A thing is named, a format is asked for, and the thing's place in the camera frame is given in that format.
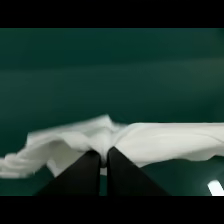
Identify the white shirt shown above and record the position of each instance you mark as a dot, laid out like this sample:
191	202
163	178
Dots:
166	141

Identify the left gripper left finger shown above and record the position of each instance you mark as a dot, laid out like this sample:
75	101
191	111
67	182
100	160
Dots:
80	178

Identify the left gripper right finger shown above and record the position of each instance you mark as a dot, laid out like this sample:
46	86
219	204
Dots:
128	178

